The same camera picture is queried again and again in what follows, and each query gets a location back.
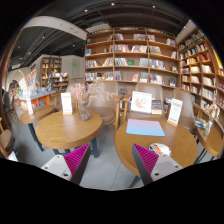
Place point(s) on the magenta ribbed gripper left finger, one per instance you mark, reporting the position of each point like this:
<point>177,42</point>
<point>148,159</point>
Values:
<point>70,167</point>

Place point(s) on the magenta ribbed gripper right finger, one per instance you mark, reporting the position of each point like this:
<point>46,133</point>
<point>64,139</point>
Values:
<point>152,166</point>

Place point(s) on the white orange patterned mouse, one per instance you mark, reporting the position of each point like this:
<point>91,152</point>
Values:
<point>160,149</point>

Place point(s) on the round wooden table centre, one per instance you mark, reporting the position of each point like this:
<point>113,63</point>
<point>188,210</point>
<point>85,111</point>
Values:
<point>64,132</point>

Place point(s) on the round wooden table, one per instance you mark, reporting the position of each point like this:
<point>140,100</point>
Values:
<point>181,142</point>
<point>212,144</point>
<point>64,132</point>

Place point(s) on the wooden armchair beige cushion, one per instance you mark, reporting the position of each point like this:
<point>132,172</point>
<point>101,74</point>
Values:
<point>108,107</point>

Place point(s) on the white sign card on stand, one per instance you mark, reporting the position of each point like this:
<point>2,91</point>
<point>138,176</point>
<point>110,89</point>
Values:
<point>66,103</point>

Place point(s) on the white red art display card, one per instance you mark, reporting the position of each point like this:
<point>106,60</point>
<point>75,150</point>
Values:
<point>141,102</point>

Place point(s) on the white red text sign card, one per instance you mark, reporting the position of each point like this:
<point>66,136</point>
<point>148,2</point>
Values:
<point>175,111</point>

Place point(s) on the glass vase dried flowers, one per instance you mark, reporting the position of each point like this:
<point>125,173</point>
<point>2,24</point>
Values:
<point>85,93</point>

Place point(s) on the beige upholstered bench seat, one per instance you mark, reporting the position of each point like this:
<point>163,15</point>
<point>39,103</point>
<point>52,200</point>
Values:
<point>186,117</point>

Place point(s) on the orange book display counter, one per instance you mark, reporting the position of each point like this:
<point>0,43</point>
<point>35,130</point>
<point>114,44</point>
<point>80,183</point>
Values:
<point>47,98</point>

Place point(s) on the wooden chair left edge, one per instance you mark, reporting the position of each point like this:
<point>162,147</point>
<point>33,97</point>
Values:
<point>6,141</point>

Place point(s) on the round wooden table far right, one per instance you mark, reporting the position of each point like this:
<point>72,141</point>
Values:
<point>212,144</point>

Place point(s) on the small white sign far left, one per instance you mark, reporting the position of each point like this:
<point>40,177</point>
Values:
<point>29,106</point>

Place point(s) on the glass vase flowers right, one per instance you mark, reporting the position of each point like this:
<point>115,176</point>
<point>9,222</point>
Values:
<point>213,112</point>

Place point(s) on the distant wooden bookshelf left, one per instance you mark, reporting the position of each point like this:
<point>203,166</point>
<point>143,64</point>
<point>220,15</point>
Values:
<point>51,75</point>

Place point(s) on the large wooden bookshelf centre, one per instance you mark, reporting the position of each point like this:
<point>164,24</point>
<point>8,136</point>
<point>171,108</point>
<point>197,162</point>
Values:
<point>131,55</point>

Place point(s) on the wooden bookshelf right wall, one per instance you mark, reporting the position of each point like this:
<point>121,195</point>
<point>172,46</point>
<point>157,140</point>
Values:
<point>202,73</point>

